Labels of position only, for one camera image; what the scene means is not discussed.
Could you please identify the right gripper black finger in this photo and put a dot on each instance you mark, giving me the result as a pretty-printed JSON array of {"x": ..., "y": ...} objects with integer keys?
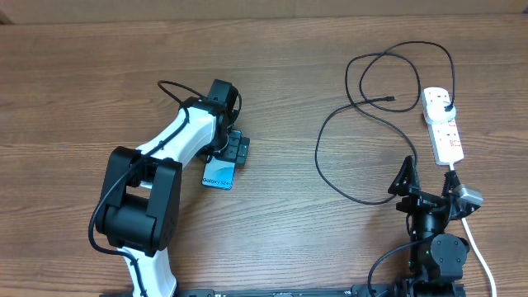
[
  {"x": 407, "y": 181},
  {"x": 451, "y": 182}
]

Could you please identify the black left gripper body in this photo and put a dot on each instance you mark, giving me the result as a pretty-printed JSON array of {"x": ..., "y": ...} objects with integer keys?
[{"x": 234, "y": 152}]

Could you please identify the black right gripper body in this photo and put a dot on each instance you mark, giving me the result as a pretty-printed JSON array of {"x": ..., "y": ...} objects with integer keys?
[{"x": 416, "y": 201}]

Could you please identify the smartphone with lit screen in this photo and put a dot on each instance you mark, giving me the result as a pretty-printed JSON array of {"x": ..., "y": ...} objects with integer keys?
[{"x": 219, "y": 174}]

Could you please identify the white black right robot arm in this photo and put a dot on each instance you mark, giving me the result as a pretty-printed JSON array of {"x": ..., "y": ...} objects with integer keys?
[{"x": 436, "y": 258}]

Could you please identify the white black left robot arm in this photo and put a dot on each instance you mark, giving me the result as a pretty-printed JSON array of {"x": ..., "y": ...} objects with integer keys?
[{"x": 136, "y": 216}]

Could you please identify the white charger adapter plug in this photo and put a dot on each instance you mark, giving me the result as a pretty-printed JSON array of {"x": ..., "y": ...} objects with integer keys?
[{"x": 436, "y": 113}]

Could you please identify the white power strip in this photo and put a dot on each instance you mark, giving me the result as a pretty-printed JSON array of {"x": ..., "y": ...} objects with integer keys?
[{"x": 445, "y": 137}]

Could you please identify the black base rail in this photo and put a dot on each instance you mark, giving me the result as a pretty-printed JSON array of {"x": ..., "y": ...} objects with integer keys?
[{"x": 354, "y": 291}]

